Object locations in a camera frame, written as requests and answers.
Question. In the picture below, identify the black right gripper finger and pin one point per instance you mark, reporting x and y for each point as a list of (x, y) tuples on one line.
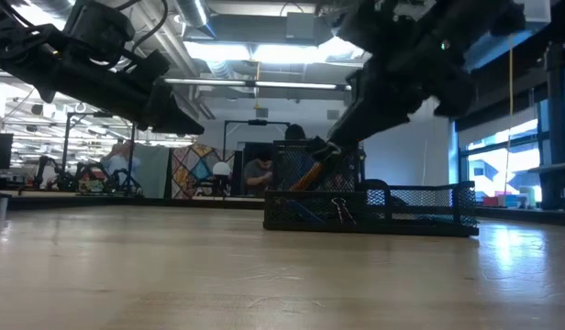
[(365, 126)]

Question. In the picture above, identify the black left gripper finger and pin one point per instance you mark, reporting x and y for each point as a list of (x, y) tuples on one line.
[(172, 119)]

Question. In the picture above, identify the orange pencil with eraser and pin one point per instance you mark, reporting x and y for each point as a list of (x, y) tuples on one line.
[(307, 178)]

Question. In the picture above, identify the black binder clip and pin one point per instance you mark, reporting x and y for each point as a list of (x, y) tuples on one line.
[(338, 204)]

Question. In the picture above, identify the black mesh desk organizer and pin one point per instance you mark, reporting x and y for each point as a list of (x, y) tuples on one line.
[(282, 229)]

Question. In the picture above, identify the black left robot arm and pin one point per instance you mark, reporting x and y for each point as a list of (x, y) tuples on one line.
[(16, 50)]

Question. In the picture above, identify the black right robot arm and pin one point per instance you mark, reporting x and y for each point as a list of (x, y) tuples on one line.
[(470, 18)]

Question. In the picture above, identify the colourful patchwork quilt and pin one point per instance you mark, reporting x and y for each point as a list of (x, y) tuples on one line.
[(195, 169)]

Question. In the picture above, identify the person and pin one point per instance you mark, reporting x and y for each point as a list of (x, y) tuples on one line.
[(295, 132), (119, 162), (258, 176)]

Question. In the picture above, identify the white globe lamp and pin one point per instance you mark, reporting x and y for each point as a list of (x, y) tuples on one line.
[(221, 168)]

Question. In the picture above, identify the long ceiling light strip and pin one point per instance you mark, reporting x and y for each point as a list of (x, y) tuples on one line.
[(264, 84)]

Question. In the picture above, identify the black background monitor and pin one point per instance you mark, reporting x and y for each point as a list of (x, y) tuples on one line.
[(0, 151)]

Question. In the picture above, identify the black upright pole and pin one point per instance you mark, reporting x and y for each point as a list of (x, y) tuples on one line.
[(557, 114)]

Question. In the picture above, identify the grey side desk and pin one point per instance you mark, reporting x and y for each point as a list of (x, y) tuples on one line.
[(557, 170)]

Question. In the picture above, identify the black background gantry frame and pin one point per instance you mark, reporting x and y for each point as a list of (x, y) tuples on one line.
[(131, 156)]

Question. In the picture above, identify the black frame with top camera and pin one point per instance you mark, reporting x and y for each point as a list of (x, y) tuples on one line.
[(257, 122)]

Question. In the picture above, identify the black table rail frame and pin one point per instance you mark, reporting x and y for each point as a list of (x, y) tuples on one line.
[(126, 201)]

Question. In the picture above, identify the grey ceiling duct box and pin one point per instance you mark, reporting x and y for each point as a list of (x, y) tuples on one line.
[(301, 25)]

